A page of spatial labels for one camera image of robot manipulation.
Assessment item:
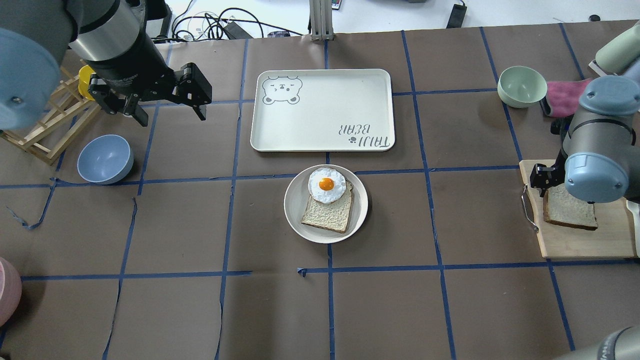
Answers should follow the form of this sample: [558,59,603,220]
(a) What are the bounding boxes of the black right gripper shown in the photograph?
[530,152,567,198]

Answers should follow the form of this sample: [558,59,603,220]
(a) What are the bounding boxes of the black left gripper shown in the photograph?
[87,34,213,127]

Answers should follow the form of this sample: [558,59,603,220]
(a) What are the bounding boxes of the white bread slice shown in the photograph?
[542,184,598,231]

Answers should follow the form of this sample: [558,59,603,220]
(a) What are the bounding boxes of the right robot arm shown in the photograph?
[528,75,640,242]

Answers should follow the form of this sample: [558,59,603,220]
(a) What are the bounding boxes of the bread slice on plate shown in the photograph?
[301,181,354,234]

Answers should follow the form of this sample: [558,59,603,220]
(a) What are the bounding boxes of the cream round plate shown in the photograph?
[283,164,370,244]

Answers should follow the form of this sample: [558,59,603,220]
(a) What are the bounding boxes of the pink cloth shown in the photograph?
[539,78,594,119]

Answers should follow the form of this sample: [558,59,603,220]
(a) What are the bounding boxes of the blue bowl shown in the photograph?
[77,134,134,185]

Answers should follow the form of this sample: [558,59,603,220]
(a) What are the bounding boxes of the yellow cup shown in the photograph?
[78,64,95,101]

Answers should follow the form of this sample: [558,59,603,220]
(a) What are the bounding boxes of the green bowl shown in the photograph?
[497,66,548,109]

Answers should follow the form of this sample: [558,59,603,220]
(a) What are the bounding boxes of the wooden cutting board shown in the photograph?
[519,159,637,259]

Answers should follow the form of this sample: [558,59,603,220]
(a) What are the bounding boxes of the wooden rack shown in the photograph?
[1,67,101,166]

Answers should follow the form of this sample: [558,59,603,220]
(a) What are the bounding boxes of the cream bear tray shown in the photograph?
[250,68,396,152]

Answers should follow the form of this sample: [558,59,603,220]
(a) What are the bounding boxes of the green cup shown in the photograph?
[595,24,640,75]

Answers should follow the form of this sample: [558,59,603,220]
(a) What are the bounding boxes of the fried egg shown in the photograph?
[307,167,347,204]

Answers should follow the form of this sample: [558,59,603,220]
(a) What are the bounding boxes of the pink bowl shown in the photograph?
[0,257,22,326]

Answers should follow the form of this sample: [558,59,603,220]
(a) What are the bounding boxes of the black cables bundle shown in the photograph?
[150,0,306,43]

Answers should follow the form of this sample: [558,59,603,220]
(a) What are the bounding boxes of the aluminium frame post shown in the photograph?
[308,0,335,41]

